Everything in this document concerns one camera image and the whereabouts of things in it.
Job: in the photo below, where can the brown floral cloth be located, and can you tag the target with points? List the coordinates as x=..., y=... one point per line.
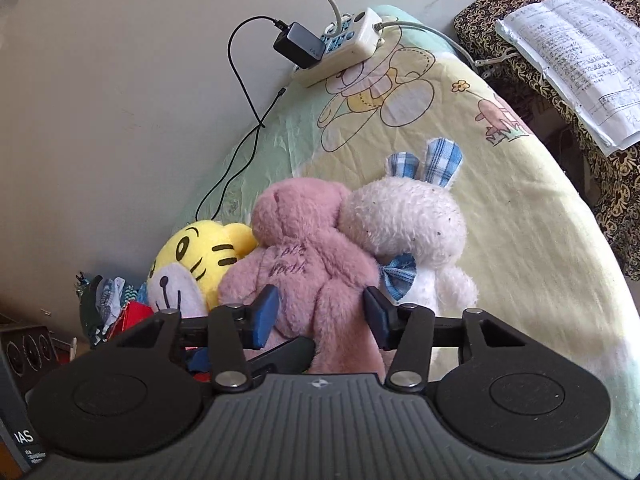
x=615, y=185

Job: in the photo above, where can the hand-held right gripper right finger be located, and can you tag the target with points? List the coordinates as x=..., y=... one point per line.
x=377, y=316

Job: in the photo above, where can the black charger adapter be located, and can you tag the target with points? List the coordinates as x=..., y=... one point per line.
x=300, y=42

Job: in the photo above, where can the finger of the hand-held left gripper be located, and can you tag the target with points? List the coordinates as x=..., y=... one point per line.
x=290, y=351

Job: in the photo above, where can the pile of folded clothes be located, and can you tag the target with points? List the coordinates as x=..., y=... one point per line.
x=106, y=300

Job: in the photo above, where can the pink plush bear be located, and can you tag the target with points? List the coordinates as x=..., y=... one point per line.
x=300, y=240

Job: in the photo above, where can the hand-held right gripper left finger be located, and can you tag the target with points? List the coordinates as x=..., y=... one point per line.
x=265, y=316

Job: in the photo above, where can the white plush rabbit plaid ears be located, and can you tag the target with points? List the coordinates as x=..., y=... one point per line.
x=400, y=220

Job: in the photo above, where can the white power strip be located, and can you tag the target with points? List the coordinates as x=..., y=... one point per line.
x=350, y=46

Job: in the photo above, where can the printed paper sheets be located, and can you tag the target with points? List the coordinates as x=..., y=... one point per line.
x=575, y=50

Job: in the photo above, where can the yellow plush tiger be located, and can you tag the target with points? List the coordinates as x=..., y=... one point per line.
x=200, y=255

